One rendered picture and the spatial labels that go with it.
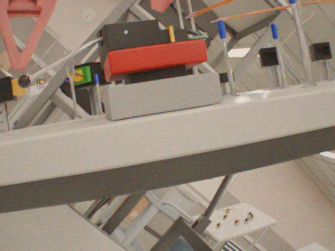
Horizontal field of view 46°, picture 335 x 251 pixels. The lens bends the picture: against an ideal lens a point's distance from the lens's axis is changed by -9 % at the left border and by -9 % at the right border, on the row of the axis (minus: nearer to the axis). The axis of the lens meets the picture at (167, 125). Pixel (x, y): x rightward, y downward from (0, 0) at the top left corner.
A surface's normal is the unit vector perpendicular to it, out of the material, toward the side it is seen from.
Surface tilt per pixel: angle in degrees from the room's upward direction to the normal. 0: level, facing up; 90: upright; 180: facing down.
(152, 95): 90
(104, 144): 90
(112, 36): 83
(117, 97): 90
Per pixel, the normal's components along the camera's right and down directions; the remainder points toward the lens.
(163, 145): 0.18, 0.02
